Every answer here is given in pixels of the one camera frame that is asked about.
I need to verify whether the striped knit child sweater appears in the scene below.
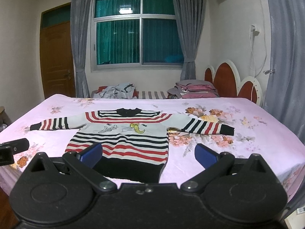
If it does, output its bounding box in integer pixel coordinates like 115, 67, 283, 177
30, 108, 235, 183

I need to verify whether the pile of grey clothes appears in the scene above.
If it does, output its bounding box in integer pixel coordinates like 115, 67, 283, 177
91, 83, 139, 99

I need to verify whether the pink floral bed sheet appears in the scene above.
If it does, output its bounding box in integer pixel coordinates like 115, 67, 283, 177
1, 95, 304, 198

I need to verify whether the stack of folded pink bedding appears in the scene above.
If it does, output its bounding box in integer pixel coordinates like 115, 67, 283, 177
168, 80, 219, 99

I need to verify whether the brown wooden door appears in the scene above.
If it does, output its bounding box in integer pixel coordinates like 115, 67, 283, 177
39, 3, 75, 98

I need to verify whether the red white scalloped headboard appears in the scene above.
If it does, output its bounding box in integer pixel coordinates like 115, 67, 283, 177
204, 60, 263, 106

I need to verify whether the grey striped mattress cover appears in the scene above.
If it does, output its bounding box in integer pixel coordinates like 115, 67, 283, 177
137, 90, 168, 100

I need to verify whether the grey curtain at right edge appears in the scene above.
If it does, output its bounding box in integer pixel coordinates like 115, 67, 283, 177
263, 0, 304, 142

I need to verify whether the aluminium sliding window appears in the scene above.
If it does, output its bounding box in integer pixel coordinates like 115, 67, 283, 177
91, 0, 184, 71

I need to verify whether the left grey curtain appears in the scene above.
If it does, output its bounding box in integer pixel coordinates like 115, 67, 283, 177
70, 0, 91, 98

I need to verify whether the white wall socket plug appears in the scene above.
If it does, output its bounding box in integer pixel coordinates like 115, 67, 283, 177
250, 24, 260, 37

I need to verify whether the white power cable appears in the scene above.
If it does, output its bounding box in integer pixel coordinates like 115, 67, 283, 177
249, 0, 269, 101

